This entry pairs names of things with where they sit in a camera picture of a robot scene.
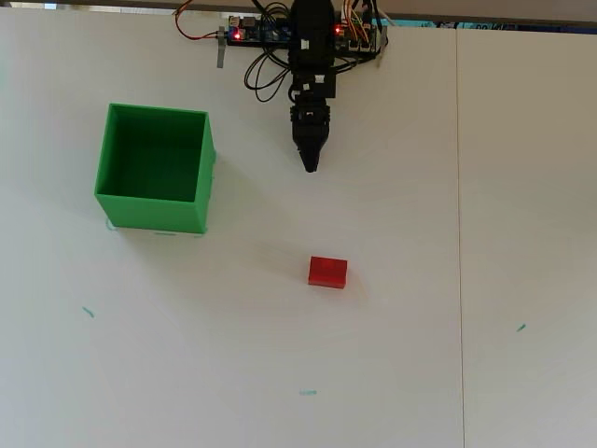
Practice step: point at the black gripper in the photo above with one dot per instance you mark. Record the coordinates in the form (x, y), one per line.
(310, 116)

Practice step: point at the red block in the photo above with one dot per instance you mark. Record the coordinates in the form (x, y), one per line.
(328, 270)

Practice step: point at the green square bin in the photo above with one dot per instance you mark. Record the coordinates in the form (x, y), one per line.
(154, 158)

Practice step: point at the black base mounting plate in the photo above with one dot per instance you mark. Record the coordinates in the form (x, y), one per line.
(261, 43)

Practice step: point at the green circuit board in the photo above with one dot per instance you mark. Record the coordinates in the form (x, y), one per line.
(359, 37)

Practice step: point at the blue circuit board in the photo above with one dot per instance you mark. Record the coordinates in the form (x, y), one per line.
(261, 28)

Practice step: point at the teal patterned strip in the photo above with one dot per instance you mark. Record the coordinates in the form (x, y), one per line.
(420, 24)

